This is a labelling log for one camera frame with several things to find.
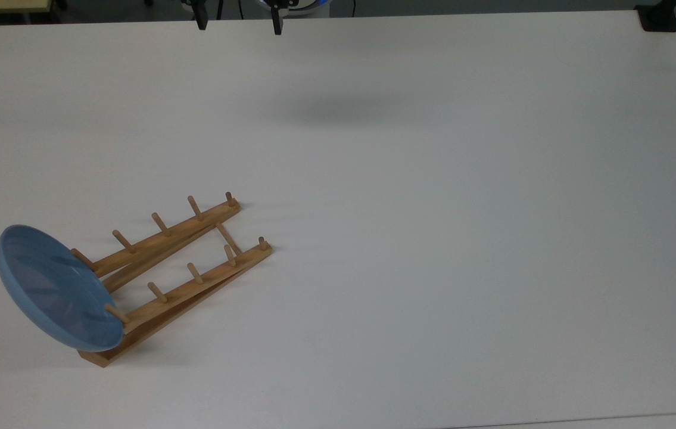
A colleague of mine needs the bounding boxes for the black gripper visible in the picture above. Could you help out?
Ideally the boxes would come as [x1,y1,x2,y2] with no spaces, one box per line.
[182,0,294,36]

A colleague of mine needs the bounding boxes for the blue plate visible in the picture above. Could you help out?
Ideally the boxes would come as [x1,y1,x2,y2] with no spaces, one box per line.
[0,224,126,352]

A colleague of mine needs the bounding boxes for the wooden plate rack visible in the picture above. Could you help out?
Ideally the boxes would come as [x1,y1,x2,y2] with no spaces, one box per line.
[70,191,274,368]

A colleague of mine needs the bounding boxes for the black camera stand clamp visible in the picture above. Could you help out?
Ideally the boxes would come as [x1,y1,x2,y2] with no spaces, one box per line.
[634,0,676,33]

